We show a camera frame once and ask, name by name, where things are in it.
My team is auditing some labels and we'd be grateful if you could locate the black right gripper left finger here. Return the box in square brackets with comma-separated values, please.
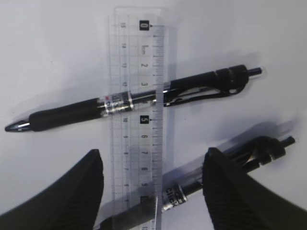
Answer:
[0, 149, 104, 230]

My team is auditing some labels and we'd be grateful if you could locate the clear plastic ruler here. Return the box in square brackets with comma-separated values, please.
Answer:
[108, 7, 168, 230]

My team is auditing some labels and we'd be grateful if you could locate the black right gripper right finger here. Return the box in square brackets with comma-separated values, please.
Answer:
[202, 148, 307, 230]

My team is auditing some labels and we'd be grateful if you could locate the black pen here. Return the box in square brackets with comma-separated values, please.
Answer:
[94, 136, 295, 230]
[4, 65, 263, 133]

